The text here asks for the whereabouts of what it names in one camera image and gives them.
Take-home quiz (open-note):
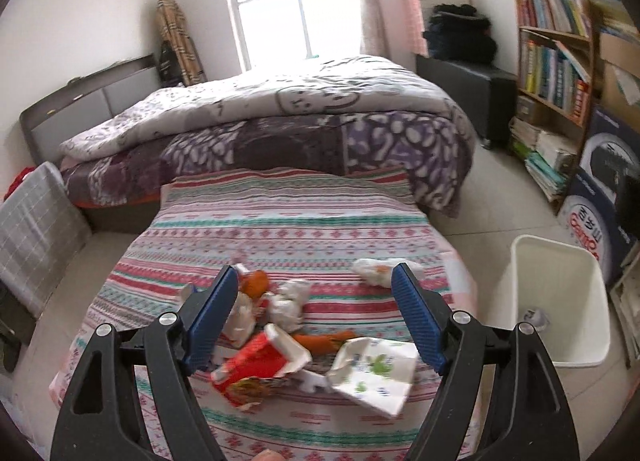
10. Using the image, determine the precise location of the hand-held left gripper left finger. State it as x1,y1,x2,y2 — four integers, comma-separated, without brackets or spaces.
50,265,240,461

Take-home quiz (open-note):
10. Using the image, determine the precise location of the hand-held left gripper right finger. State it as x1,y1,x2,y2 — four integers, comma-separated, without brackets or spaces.
391,263,583,461

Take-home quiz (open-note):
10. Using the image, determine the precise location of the torn white paper wrapper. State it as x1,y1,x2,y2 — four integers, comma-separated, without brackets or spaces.
220,263,268,347

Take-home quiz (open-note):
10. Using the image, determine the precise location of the round orange peel piece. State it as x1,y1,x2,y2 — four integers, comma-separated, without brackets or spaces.
239,270,272,301

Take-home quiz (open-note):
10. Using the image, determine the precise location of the red and white torn carton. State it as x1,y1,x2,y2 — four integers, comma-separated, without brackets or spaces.
210,323,313,409

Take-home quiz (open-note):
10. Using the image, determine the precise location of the white packet with green print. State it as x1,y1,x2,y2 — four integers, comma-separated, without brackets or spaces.
325,337,420,417

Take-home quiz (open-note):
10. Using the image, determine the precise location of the white tissue with orange stain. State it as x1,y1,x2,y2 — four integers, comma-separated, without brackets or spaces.
352,258,425,288

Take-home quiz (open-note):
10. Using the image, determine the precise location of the long orange peel strip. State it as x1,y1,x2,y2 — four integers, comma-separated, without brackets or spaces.
292,331,358,354

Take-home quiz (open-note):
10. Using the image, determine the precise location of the white plastic trash bin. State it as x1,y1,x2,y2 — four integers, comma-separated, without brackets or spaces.
487,234,612,368

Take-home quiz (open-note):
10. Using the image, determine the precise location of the crumpled paper ball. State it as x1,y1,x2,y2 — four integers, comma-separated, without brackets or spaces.
522,308,550,332

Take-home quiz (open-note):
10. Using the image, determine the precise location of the striped patterned tablecloth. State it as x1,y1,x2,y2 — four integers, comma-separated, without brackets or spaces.
50,168,493,461

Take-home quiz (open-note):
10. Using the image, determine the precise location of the purple patterned blanket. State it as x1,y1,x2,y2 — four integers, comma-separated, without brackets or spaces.
60,108,478,216

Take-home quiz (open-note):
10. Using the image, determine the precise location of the grey checked cushion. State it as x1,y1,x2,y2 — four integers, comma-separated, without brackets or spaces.
0,161,93,319

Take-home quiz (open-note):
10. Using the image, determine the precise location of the stack of books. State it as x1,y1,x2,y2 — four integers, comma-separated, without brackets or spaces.
507,116,581,202

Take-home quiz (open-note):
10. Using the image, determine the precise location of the blue printed cardboard box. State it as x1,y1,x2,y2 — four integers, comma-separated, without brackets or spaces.
555,103,640,287

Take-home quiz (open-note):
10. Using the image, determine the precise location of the white printed duvet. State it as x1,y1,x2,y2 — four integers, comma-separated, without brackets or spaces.
60,55,451,162

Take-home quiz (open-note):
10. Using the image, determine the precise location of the red cloth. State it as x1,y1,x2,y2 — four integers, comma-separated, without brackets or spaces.
4,166,38,202

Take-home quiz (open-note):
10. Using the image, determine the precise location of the black storage ottoman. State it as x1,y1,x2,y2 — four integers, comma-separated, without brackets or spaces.
416,55,518,146

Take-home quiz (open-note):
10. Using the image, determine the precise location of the black bag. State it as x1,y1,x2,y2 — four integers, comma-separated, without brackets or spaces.
159,41,185,88

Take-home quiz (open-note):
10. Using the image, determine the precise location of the row of colourful books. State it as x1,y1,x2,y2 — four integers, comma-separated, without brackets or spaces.
514,0,591,36
520,38,591,122

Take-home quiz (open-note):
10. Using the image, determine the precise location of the rolled plaid mat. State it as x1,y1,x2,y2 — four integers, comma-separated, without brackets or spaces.
155,0,208,86

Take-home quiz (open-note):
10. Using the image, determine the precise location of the pile of dark clothes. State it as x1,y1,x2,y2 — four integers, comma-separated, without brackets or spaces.
422,3,498,66

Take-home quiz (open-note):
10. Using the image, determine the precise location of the pink and white cabinet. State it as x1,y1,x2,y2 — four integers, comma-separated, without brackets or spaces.
400,0,473,59

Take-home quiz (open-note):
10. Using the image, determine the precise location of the brown cardboard box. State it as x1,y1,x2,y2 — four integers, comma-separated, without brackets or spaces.
597,31,640,112

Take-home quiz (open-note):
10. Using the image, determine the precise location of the dark grey bed frame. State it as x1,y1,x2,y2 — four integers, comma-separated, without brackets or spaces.
19,53,166,234

